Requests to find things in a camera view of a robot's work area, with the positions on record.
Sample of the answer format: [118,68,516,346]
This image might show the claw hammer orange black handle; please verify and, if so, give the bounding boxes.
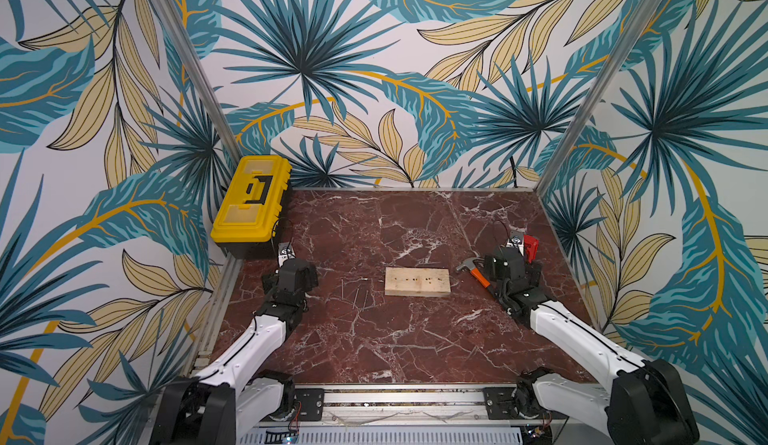
[456,256,498,299]

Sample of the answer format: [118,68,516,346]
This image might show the wooden block with nails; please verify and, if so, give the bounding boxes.
[385,267,451,297]

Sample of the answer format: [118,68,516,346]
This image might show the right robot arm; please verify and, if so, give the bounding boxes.
[474,245,700,444]

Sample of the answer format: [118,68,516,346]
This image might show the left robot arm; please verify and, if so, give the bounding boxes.
[149,258,318,444]

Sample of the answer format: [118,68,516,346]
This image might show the yellow black toolbox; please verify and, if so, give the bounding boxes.
[211,155,292,260]

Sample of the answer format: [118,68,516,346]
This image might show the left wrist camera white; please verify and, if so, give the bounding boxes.
[277,242,296,268]

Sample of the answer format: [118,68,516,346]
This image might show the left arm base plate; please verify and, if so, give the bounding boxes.
[281,388,325,422]

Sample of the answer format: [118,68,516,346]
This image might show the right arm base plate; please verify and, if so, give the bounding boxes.
[482,386,566,421]

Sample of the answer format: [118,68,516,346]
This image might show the aluminium front rail frame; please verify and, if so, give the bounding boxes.
[134,383,661,445]

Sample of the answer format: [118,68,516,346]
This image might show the right aluminium corner post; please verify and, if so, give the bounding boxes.
[535,0,662,198]

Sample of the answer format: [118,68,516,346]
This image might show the aluminium corner post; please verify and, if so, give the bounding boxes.
[535,0,662,198]
[149,0,242,163]

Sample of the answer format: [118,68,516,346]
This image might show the left aluminium corner post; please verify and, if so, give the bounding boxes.
[149,0,242,163]

